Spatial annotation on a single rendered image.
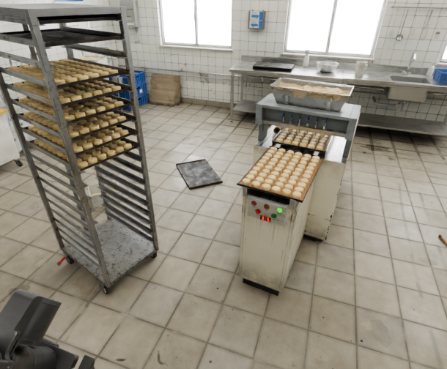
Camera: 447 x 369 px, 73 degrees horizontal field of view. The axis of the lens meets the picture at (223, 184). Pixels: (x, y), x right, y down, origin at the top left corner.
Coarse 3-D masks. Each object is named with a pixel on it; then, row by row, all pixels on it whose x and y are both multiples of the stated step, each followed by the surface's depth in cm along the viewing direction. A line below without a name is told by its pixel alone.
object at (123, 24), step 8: (120, 8) 153; (120, 24) 158; (128, 32) 161; (128, 40) 162; (128, 48) 164; (128, 56) 166; (128, 64) 168; (128, 80) 173; (136, 96) 178; (136, 104) 180; (136, 112) 182; (136, 128) 188; (136, 136) 192; (144, 152) 198; (144, 160) 200; (144, 168) 203; (144, 176) 206; (144, 184) 211; (152, 208) 222; (152, 216) 225; (152, 224) 228
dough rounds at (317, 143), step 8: (280, 136) 241; (288, 136) 243; (296, 136) 242; (304, 136) 247; (312, 136) 247; (320, 136) 247; (328, 136) 247; (296, 144) 231; (304, 144) 229; (312, 144) 229; (320, 144) 229
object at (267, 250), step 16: (256, 192) 188; (288, 208) 178; (304, 208) 215; (256, 224) 194; (272, 224) 189; (288, 224) 183; (304, 224) 247; (240, 240) 208; (256, 240) 201; (272, 240) 195; (288, 240) 190; (240, 256) 216; (256, 256) 208; (272, 256) 202; (288, 256) 197; (240, 272) 224; (256, 272) 216; (272, 272) 209; (288, 272) 221; (272, 288) 218
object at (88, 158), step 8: (40, 144) 192; (112, 144) 192; (120, 144) 193; (128, 144) 192; (56, 152) 184; (88, 152) 184; (96, 152) 182; (104, 152) 185; (112, 152) 183; (64, 160) 177; (80, 160) 173; (88, 160) 174; (96, 160) 175; (80, 168) 169
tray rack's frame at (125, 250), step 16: (48, 16) 129; (32, 48) 183; (0, 80) 173; (16, 128) 188; (32, 160) 202; (48, 208) 222; (80, 208) 246; (112, 224) 267; (80, 240) 249; (112, 240) 249; (128, 240) 250; (144, 240) 250; (80, 256) 234; (112, 256) 234; (128, 256) 234; (144, 256) 235; (96, 272) 221; (112, 272) 221
